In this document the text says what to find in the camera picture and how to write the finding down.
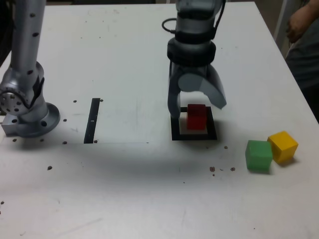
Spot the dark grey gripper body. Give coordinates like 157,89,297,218
169,61,212,80

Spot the black tape square outline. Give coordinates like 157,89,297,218
170,106,218,141

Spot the red cube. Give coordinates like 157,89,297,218
186,104,209,130

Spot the black tape strip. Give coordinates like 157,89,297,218
84,98,101,144

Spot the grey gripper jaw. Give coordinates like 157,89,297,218
178,65,227,110

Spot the person's hand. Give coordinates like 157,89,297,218
286,6,316,43

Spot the person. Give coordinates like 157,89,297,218
285,0,319,118

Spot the green cube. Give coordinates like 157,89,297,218
245,139,273,174

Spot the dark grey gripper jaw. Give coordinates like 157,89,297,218
167,71,186,119

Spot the yellow cube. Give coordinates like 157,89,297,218
267,131,299,165

